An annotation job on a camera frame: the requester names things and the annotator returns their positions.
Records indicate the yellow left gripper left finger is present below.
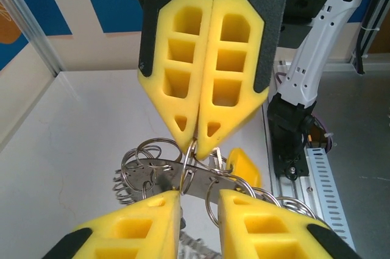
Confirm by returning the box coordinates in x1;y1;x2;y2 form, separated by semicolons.
42;190;183;259

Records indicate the grey slotted cable duct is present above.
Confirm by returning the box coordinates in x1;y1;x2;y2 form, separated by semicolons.
300;147;358;251

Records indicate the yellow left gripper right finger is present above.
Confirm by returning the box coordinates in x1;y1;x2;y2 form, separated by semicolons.
218;188;363;259

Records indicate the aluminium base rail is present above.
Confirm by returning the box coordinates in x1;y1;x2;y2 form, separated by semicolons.
261;60;307;211

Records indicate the clear plastic bag with items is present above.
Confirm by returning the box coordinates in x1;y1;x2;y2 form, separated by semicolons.
114;137;333;259

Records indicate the aluminium frame post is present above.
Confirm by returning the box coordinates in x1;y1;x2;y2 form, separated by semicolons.
0;0;66;79

